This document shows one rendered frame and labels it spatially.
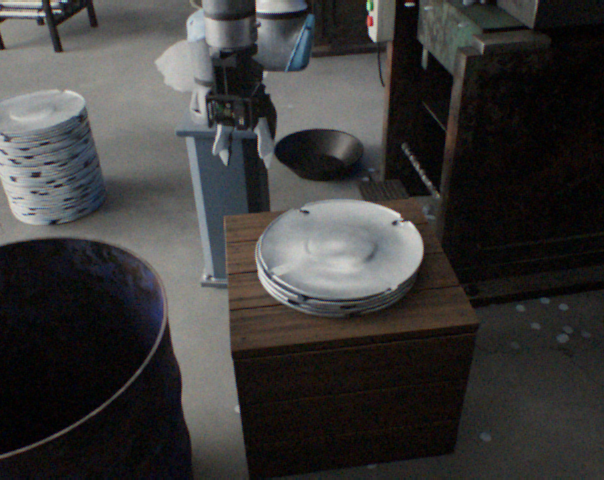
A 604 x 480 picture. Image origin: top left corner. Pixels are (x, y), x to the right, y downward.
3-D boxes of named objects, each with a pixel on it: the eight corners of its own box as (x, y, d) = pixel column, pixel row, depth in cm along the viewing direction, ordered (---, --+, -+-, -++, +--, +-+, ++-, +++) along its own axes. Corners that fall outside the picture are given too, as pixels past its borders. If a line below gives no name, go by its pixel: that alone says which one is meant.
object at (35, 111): (46, 139, 166) (45, 136, 166) (-43, 128, 173) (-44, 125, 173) (103, 96, 188) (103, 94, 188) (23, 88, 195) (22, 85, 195)
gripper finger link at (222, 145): (201, 173, 101) (210, 124, 95) (213, 156, 105) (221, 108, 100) (220, 179, 101) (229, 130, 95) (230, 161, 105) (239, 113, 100)
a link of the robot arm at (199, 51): (199, 61, 142) (191, -1, 134) (257, 61, 140) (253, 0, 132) (185, 81, 132) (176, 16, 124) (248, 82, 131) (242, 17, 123)
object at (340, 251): (457, 261, 107) (458, 257, 106) (315, 325, 95) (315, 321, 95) (359, 187, 127) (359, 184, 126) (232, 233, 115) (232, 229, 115)
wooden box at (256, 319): (248, 481, 116) (230, 351, 96) (239, 337, 147) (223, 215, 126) (455, 453, 120) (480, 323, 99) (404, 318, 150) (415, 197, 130)
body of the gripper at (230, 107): (206, 132, 94) (196, 54, 87) (223, 108, 101) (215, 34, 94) (255, 135, 93) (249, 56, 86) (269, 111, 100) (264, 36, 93)
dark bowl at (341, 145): (281, 195, 197) (280, 176, 193) (269, 151, 221) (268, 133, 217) (373, 184, 201) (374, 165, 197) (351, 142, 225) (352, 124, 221)
